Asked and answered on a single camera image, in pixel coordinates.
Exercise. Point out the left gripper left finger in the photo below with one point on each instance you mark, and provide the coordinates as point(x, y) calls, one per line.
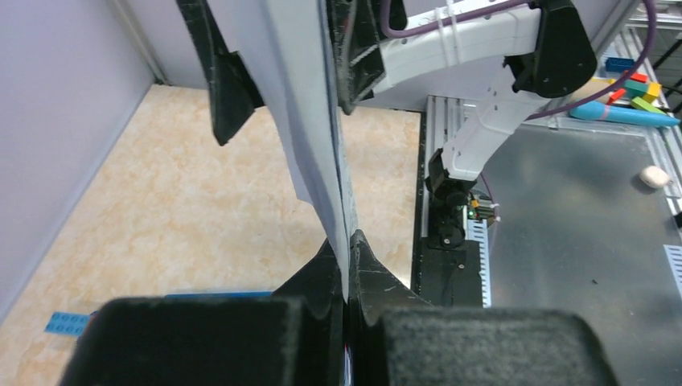
point(318, 283)

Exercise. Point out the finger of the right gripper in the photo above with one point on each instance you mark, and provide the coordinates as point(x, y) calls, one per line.
point(232, 93)
point(355, 43)

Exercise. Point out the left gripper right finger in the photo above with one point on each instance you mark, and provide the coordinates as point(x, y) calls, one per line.
point(373, 287)

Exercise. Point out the white printed paper stack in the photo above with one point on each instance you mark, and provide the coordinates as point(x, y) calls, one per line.
point(286, 48)

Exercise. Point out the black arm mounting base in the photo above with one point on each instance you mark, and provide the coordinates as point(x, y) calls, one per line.
point(446, 277)

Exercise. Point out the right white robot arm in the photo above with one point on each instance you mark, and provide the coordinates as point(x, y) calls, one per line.
point(546, 55)

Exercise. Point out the blue marker pen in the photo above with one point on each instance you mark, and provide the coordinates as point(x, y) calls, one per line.
point(597, 111)

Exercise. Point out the blue lego brick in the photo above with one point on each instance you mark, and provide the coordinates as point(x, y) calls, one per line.
point(69, 324)

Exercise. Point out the colourful toy blocks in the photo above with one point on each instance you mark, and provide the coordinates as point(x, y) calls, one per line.
point(639, 91)

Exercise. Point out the small white round object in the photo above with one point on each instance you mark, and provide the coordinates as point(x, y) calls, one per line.
point(654, 177)

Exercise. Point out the aluminium frame rail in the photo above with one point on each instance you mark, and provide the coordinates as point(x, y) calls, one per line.
point(446, 198)

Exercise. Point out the white slotted cable duct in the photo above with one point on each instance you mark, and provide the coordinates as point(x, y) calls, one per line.
point(477, 230)

